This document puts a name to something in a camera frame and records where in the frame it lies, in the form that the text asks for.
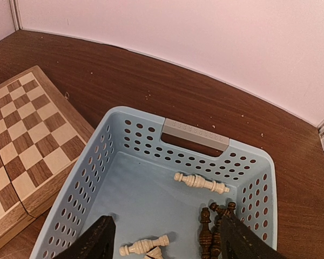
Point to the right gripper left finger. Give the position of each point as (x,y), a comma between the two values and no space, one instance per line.
(96,242)

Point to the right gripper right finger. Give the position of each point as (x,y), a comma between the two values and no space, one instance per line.
(238,241)

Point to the dark chess pieces pile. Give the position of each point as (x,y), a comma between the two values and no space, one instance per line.
(210,240)

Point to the white chess pieces pile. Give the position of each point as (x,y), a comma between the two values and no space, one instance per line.
(151,248)

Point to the wooden folding chess board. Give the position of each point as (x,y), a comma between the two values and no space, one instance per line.
(41,137)

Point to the light blue plastic basket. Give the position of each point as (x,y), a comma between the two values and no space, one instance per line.
(127,171)

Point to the left aluminium frame post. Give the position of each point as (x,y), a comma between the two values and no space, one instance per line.
(16,14)

